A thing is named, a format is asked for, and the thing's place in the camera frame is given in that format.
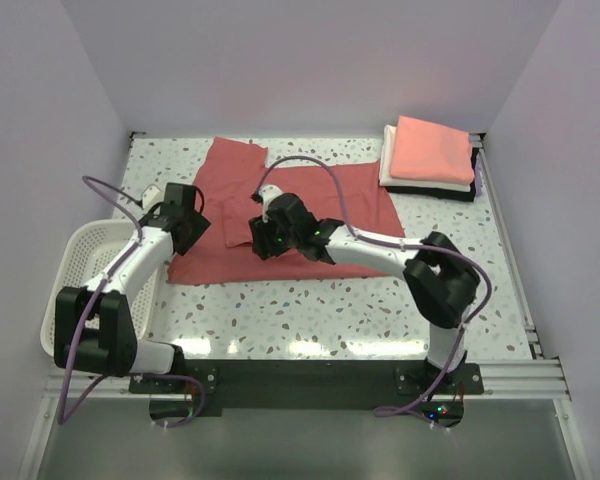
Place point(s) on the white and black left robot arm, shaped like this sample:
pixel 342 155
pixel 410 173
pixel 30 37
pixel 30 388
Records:
pixel 93 324

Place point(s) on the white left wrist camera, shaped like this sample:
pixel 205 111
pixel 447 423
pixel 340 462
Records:
pixel 152 195

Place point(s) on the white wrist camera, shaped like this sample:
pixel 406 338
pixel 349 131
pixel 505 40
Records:
pixel 152 195
pixel 264 196

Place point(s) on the folded white t-shirt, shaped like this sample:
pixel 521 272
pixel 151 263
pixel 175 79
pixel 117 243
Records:
pixel 386 180

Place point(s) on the folded lavender t-shirt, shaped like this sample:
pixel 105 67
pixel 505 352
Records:
pixel 478 181

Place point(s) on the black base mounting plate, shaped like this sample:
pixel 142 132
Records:
pixel 301 385

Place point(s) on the folded black t-shirt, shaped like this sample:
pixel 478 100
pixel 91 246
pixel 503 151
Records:
pixel 439 193

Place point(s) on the white perforated plastic basket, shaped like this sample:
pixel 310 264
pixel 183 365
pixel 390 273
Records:
pixel 88 252

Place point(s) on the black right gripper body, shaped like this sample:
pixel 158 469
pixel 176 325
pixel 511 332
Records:
pixel 260 240

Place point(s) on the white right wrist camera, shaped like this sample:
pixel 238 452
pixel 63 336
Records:
pixel 264 196

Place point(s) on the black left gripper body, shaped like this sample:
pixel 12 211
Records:
pixel 190 232

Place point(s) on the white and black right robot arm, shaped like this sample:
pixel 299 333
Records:
pixel 442 283

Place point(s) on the folded salmon pink t-shirt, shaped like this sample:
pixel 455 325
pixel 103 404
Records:
pixel 428 151

